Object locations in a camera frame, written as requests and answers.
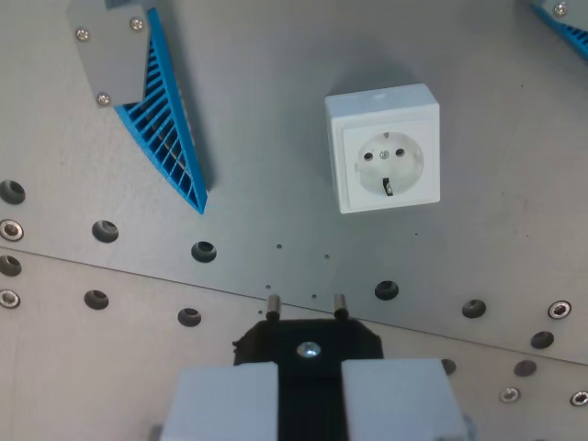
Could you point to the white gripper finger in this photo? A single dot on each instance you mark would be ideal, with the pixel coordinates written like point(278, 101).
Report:
point(220, 404)
point(395, 399)

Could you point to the black two-pin power plug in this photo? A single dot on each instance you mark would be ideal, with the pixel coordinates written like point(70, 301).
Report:
point(310, 335)

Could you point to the silver hex socket bolt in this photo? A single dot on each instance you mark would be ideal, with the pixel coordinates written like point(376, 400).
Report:
point(8, 299)
point(580, 398)
point(510, 394)
point(559, 309)
point(11, 229)

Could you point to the grey block with screws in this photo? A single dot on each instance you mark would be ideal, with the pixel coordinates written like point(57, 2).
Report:
point(112, 55)
point(567, 8)

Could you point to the white wall socket box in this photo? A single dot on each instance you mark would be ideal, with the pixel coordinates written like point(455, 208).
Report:
point(390, 156)

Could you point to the blue ribbed triangular bracket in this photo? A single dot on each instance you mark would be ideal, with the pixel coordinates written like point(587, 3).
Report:
point(172, 138)
point(576, 39)

